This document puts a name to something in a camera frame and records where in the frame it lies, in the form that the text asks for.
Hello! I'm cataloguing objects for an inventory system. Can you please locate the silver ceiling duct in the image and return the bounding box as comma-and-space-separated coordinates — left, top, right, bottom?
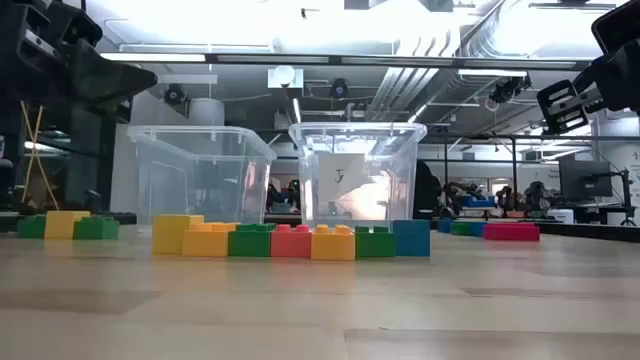
367, 24, 501, 126

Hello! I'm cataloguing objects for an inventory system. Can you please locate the black overhead crossbar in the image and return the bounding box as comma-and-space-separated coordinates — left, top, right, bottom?
97, 51, 594, 71

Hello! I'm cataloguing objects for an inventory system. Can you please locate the long yellow toy block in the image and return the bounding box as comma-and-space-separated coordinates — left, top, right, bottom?
310, 224, 357, 262
181, 222, 242, 258

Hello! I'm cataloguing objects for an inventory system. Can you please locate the white round ceiling fixture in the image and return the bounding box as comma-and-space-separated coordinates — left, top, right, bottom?
267, 64, 305, 90

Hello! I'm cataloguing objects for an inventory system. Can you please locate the clear plastic bin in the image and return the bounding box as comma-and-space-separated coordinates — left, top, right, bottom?
126, 124, 278, 226

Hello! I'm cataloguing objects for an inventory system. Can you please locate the black hanging camera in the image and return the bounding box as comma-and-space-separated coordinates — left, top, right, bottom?
328, 78, 350, 100
163, 83, 187, 106
488, 74, 532, 105

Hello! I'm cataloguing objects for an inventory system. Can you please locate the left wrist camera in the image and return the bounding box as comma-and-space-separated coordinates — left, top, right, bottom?
47, 2, 105, 49

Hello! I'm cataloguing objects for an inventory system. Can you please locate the long red toy block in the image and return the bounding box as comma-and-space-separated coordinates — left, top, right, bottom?
483, 222, 541, 242

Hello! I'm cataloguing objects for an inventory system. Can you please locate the bright light strip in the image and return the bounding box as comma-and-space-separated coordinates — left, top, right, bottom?
99, 52, 207, 63

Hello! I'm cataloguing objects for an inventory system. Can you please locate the black metal rack frame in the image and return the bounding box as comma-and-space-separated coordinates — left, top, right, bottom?
399, 132, 640, 221

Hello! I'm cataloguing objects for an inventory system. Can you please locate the yellow cable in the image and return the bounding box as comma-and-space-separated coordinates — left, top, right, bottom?
18, 99, 60, 212

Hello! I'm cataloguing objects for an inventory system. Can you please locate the clear bin with paper label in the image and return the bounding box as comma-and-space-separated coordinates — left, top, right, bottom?
288, 121, 429, 230

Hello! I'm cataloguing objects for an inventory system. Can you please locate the tall yellow toy block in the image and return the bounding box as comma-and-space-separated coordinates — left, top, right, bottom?
151, 214, 205, 256
44, 210, 91, 241

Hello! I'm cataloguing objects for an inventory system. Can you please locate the person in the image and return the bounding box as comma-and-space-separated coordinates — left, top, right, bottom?
413, 159, 442, 221

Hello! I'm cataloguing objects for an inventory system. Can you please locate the black computer monitor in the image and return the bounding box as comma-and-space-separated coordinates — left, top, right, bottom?
558, 159, 614, 199

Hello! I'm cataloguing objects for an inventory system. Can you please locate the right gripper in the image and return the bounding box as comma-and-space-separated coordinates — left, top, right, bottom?
537, 39, 640, 135

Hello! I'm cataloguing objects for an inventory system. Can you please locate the white paper label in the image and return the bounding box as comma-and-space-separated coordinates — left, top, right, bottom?
317, 152, 374, 217

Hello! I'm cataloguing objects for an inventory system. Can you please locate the white cylinder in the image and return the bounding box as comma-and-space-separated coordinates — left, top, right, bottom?
188, 97, 226, 126

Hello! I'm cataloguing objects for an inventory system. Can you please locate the tall blue toy block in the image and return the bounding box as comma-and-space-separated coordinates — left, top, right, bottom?
391, 219, 432, 258

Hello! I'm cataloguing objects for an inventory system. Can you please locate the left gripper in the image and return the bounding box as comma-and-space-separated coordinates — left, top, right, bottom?
19, 9, 159, 124

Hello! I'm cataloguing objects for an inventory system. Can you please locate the small orange toy block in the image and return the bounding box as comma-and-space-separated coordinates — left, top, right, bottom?
270, 224, 314, 259

